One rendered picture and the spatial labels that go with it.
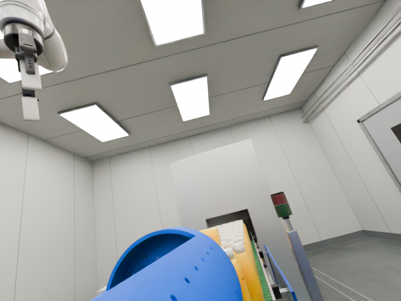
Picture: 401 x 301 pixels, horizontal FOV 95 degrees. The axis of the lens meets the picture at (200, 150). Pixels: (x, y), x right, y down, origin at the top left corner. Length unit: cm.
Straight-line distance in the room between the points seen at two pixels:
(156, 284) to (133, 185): 503
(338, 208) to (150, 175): 460
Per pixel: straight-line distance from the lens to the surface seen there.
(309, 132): 571
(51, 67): 91
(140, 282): 20
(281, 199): 89
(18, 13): 72
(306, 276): 94
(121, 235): 525
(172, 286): 22
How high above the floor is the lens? 124
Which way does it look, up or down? 20 degrees up
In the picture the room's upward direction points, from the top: 15 degrees counter-clockwise
